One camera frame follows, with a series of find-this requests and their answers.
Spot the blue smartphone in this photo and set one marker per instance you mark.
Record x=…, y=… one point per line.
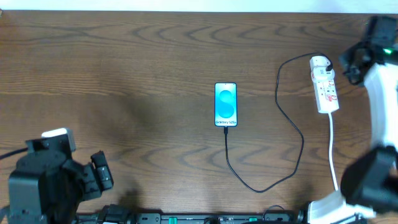
x=226, y=113

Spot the white power strip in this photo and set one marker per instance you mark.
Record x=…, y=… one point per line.
x=322, y=75

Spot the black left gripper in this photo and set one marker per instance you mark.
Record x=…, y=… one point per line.
x=90, y=179

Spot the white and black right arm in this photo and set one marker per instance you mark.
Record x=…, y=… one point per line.
x=367, y=187

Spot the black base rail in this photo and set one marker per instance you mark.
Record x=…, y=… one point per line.
x=117, y=214

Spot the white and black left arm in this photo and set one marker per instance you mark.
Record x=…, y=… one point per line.
x=48, y=185

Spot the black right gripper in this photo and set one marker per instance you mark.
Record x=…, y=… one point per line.
x=354, y=66

